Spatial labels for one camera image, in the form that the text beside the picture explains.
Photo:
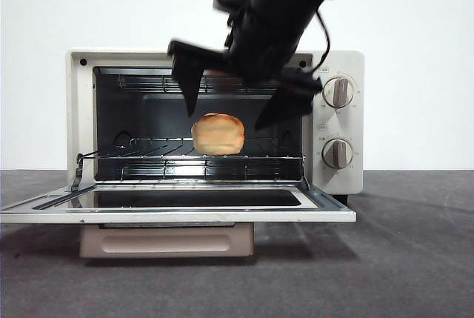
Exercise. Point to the cream Toshiba toaster oven body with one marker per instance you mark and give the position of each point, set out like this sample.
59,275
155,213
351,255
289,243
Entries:
79,110

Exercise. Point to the golden brown bread loaf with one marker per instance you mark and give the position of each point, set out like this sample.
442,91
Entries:
218,134

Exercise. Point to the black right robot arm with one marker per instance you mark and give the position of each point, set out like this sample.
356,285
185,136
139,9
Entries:
281,18

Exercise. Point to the cream round oven knob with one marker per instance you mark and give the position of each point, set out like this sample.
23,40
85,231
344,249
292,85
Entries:
337,153
338,92

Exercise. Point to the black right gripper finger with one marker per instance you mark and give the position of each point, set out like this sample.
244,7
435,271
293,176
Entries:
190,84
289,110

